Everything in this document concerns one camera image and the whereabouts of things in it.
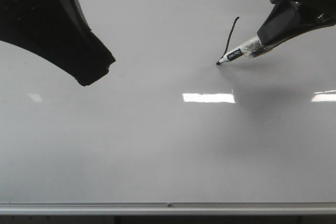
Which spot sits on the white whiteboard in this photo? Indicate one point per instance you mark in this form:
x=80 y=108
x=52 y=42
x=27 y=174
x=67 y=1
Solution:
x=167 y=123

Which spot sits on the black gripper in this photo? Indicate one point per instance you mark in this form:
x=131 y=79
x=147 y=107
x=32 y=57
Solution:
x=291 y=18

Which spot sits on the aluminium whiteboard tray rail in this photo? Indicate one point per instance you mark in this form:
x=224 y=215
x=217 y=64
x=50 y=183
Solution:
x=161 y=208

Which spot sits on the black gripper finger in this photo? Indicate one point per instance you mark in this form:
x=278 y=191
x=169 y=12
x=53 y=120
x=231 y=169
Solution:
x=57 y=31

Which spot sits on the black whiteboard marker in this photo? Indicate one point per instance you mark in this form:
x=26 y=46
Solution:
x=251 y=49

